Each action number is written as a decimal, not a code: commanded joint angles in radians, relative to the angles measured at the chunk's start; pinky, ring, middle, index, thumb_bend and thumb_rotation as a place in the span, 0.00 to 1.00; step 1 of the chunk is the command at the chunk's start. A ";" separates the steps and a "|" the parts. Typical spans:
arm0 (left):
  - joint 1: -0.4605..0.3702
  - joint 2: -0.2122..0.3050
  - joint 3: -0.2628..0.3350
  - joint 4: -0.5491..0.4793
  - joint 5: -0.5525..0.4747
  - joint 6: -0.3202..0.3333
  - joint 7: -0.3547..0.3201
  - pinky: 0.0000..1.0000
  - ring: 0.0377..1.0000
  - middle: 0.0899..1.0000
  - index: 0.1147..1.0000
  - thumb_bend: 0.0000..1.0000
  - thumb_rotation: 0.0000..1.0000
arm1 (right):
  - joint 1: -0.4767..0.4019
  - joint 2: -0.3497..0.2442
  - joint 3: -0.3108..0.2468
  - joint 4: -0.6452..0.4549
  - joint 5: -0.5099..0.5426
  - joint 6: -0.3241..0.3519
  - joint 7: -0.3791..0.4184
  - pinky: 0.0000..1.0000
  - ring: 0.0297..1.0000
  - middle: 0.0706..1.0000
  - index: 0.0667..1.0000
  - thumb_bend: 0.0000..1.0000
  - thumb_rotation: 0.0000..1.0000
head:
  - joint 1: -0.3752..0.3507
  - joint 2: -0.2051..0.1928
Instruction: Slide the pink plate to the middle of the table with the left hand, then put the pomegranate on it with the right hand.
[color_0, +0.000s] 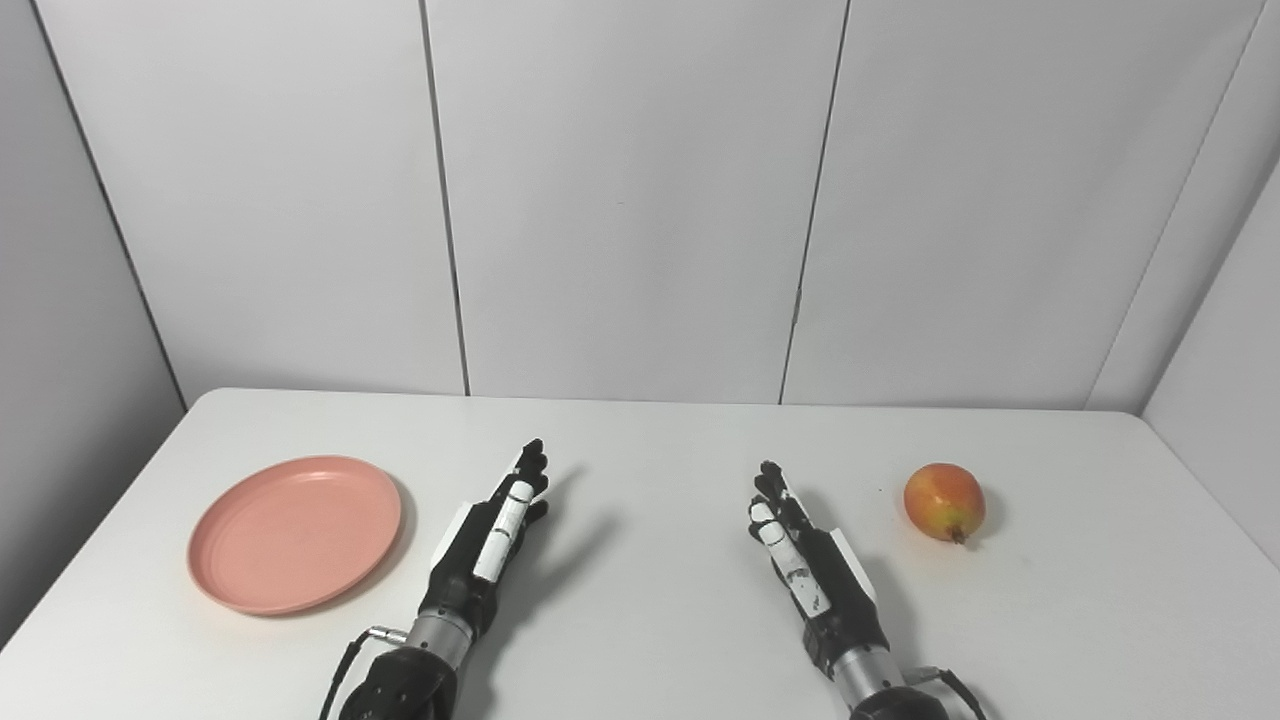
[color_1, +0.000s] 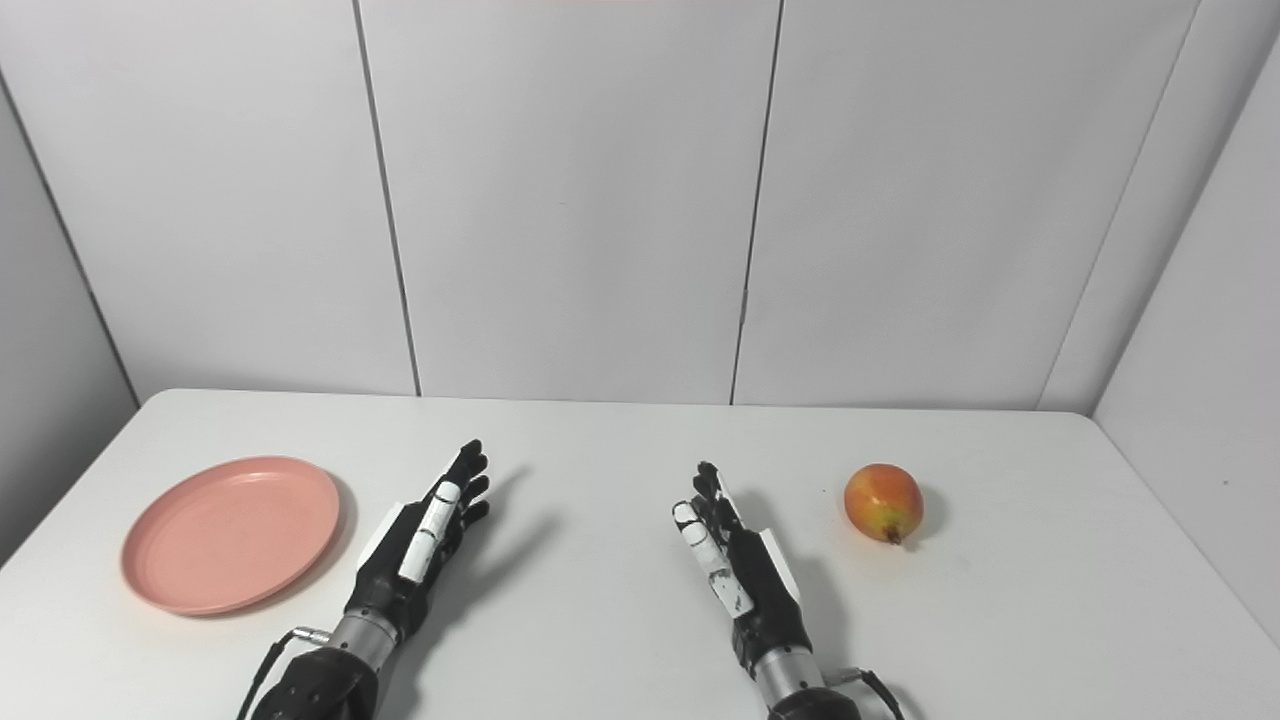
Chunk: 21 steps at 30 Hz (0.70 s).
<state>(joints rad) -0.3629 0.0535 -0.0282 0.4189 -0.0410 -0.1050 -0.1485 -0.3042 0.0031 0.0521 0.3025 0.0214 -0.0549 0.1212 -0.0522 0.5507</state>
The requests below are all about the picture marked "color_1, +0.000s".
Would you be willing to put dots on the pink round plate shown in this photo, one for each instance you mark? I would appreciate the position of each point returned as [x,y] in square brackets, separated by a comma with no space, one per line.
[232,534]

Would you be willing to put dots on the red yellow pomegranate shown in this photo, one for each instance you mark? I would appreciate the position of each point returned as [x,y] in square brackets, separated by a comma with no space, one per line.
[882,502]

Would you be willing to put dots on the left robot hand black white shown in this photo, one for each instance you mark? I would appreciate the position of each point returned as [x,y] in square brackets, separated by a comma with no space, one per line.
[415,560]

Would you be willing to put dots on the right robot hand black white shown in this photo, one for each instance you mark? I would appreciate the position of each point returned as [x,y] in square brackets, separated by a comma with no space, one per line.
[745,585]

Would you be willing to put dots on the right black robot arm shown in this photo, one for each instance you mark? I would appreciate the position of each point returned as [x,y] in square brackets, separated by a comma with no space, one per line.
[800,690]

